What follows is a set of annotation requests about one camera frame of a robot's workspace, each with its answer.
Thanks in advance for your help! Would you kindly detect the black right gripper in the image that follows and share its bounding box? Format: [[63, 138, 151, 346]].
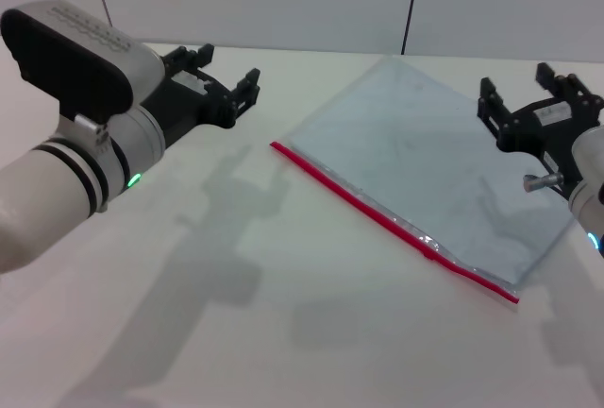
[[477, 61, 604, 200]]

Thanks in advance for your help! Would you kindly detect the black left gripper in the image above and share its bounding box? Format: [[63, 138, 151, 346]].
[[140, 42, 262, 147]]

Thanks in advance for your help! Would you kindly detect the clear document bag red zip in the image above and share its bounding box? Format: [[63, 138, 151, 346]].
[[269, 57, 578, 307]]

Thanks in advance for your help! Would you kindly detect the silver right arm cable connector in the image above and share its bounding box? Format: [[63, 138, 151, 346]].
[[523, 171, 565, 193]]

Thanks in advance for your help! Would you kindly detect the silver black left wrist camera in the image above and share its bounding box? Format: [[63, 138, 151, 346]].
[[0, 0, 165, 122]]

